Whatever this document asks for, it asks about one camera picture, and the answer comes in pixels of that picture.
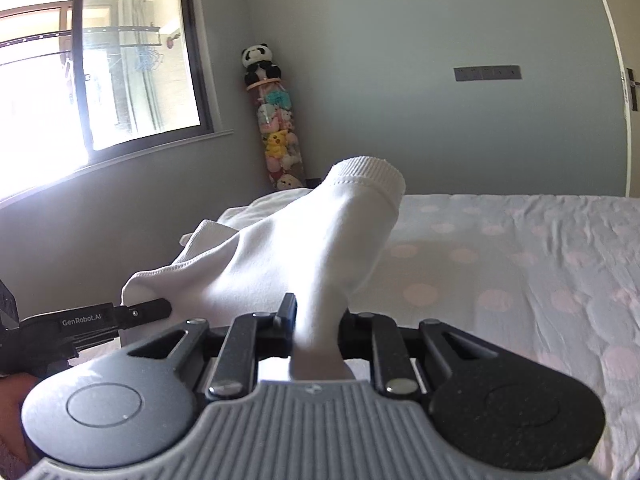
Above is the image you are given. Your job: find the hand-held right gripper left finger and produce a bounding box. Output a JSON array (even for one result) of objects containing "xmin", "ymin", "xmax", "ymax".
[{"xmin": 128, "ymin": 292, "xmax": 300, "ymax": 402}]

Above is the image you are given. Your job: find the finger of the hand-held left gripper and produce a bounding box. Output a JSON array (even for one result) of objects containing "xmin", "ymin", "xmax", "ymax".
[{"xmin": 112, "ymin": 298, "xmax": 174, "ymax": 331}]

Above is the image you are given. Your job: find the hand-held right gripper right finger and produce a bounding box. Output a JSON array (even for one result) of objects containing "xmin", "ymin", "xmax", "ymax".
[{"xmin": 339, "ymin": 310, "xmax": 502, "ymax": 397}]

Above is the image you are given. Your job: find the white t-shirt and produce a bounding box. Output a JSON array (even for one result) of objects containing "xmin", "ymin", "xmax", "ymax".
[{"xmin": 121, "ymin": 156, "xmax": 406, "ymax": 380}]

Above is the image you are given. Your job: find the outdoor clothes drying rack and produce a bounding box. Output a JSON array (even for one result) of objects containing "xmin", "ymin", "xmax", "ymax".
[{"xmin": 0, "ymin": 24, "xmax": 167, "ymax": 75}]

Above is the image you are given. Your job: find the person's left hand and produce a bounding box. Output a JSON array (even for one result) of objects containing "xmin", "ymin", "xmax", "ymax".
[{"xmin": 0, "ymin": 373, "xmax": 39, "ymax": 463}]

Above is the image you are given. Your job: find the white folded garment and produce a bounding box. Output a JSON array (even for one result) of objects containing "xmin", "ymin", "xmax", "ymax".
[{"xmin": 216, "ymin": 187, "xmax": 315, "ymax": 235}]

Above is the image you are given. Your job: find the clear tube of plush toys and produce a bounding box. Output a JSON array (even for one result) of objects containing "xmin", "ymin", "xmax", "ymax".
[{"xmin": 245, "ymin": 79, "xmax": 307, "ymax": 192}]

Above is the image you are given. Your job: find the dark framed window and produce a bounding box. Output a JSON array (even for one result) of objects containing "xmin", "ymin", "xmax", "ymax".
[{"xmin": 0, "ymin": 0, "xmax": 235, "ymax": 207}]

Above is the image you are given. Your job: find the panda plush toy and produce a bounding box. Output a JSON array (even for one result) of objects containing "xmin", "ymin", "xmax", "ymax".
[{"xmin": 241, "ymin": 42, "xmax": 284, "ymax": 87}]

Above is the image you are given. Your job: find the white door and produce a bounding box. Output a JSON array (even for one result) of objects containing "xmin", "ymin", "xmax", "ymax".
[{"xmin": 584, "ymin": 0, "xmax": 640, "ymax": 197}]

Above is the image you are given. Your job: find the grey wall switch panel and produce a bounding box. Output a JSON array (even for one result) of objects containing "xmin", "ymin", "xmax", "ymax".
[{"xmin": 453, "ymin": 64, "xmax": 523, "ymax": 82}]

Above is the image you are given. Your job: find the door handle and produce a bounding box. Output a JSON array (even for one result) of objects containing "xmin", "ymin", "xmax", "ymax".
[{"xmin": 626, "ymin": 67, "xmax": 640, "ymax": 112}]

